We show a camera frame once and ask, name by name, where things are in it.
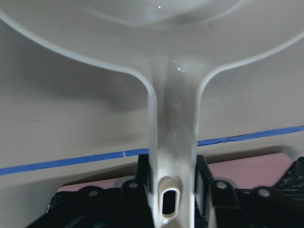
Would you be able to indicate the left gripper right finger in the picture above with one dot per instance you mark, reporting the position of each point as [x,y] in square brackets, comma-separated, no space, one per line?
[216,202]

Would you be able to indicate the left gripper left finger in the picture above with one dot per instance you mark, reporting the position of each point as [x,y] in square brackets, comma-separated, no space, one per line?
[135,209]

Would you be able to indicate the white plastic dustpan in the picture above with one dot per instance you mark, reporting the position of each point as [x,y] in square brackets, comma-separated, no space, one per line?
[174,47]

